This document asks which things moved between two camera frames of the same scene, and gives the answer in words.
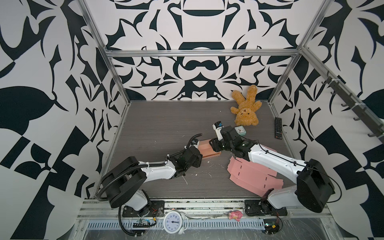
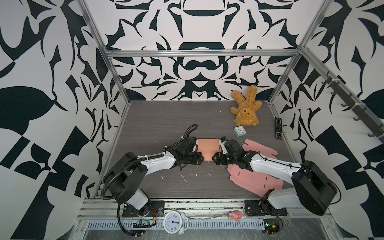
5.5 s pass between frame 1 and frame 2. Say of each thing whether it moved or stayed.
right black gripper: moved
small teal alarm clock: stayed
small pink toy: stayed
